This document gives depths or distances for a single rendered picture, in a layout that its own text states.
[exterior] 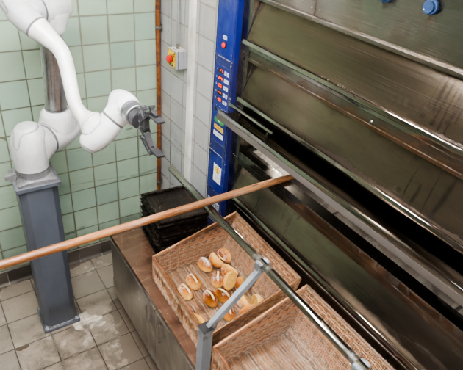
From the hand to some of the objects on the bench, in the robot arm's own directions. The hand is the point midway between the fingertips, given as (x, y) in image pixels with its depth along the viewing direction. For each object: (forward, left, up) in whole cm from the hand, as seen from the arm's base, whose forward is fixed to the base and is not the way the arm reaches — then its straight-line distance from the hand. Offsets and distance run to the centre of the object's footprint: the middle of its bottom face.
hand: (159, 139), depth 168 cm
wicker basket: (+64, +30, -91) cm, 115 cm away
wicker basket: (+5, +29, -91) cm, 96 cm away
